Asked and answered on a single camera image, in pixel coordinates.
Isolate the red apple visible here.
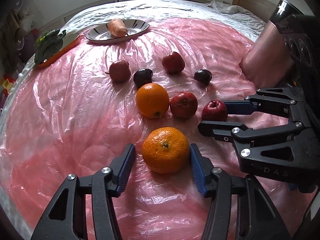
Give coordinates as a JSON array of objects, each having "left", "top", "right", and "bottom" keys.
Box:
[
  {"left": 106, "top": 60, "right": 131, "bottom": 83},
  {"left": 162, "top": 51, "right": 185, "bottom": 75},
  {"left": 170, "top": 92, "right": 198, "bottom": 119},
  {"left": 201, "top": 100, "right": 228, "bottom": 121}
]

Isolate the dark plum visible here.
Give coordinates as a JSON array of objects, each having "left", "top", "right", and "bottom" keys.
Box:
[
  {"left": 194, "top": 69, "right": 212, "bottom": 86},
  {"left": 133, "top": 68, "right": 153, "bottom": 89}
]

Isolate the orange mandarin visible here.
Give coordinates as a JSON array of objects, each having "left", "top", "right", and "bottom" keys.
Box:
[{"left": 141, "top": 127, "right": 190, "bottom": 174}]

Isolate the orange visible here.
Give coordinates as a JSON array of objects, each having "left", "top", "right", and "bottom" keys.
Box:
[{"left": 136, "top": 83, "right": 170, "bottom": 119}]

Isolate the black copper trash bin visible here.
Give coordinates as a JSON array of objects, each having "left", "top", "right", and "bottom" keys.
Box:
[{"left": 240, "top": 0, "right": 302, "bottom": 89}]

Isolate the wooden headboard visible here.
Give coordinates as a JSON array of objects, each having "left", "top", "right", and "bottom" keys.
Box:
[{"left": 232, "top": 0, "right": 276, "bottom": 22}]

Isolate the pink plastic sheet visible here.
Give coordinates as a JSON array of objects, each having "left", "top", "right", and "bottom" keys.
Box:
[{"left": 1, "top": 18, "right": 255, "bottom": 239}]

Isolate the green leafy vegetable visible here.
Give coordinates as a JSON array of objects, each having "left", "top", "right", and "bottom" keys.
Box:
[{"left": 34, "top": 29, "right": 66, "bottom": 66}]

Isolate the orange tray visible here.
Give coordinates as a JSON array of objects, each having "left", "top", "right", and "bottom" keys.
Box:
[{"left": 38, "top": 35, "right": 81, "bottom": 69}]

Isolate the orange carrot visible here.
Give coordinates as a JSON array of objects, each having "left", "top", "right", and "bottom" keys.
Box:
[{"left": 107, "top": 18, "right": 128, "bottom": 37}]

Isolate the striped white plate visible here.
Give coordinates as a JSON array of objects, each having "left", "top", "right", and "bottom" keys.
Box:
[{"left": 86, "top": 19, "right": 150, "bottom": 44}]

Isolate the wooden bed footboard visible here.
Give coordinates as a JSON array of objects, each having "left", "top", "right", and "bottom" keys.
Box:
[{"left": 29, "top": 0, "right": 210, "bottom": 31}]

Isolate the white bed sheet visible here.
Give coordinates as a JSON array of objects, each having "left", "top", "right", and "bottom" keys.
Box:
[{"left": 1, "top": 0, "right": 266, "bottom": 239}]

